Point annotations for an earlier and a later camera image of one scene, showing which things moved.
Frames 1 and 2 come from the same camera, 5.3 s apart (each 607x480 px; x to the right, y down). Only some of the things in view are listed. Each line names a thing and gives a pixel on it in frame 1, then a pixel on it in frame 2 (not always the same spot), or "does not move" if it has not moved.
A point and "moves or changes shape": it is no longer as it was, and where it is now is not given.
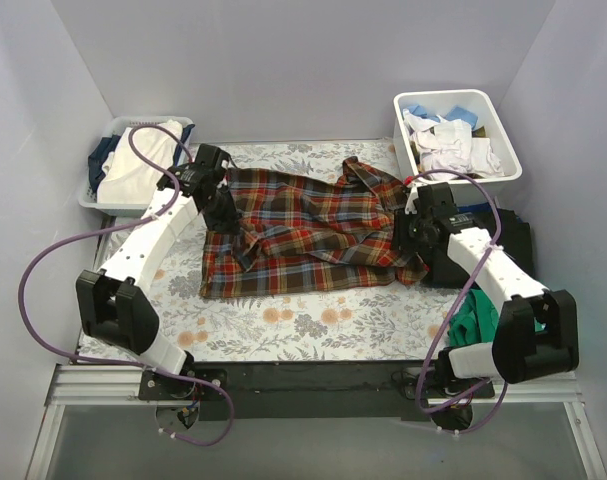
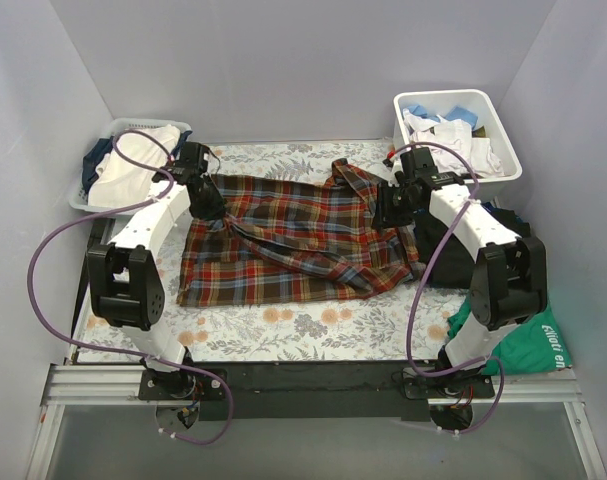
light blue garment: [454, 113] does not move
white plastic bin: [451, 137] does not move
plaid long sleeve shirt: [305, 228] moves or changes shape
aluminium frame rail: [114, 386] does not move
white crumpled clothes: [447, 144] does not move
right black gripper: [403, 239] → [389, 209]
